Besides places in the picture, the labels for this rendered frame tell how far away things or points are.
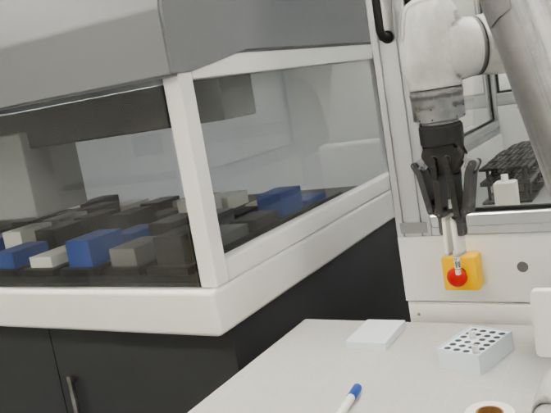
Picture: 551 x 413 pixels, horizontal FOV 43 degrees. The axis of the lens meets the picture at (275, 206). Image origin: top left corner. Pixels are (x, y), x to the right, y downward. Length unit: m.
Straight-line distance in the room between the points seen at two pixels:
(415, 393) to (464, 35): 0.60
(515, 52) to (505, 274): 0.93
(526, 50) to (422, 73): 0.60
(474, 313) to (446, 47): 0.60
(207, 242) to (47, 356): 0.72
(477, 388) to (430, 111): 0.47
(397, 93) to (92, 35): 0.66
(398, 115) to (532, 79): 0.90
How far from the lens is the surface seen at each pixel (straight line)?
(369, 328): 1.50
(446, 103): 1.20
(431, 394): 1.23
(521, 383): 1.25
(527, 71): 0.60
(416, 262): 1.53
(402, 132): 1.48
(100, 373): 1.91
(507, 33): 0.61
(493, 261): 1.48
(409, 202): 1.50
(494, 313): 1.52
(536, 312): 1.17
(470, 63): 1.21
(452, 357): 1.30
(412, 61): 1.20
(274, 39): 1.80
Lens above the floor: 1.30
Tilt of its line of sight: 9 degrees down
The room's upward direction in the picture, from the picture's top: 9 degrees counter-clockwise
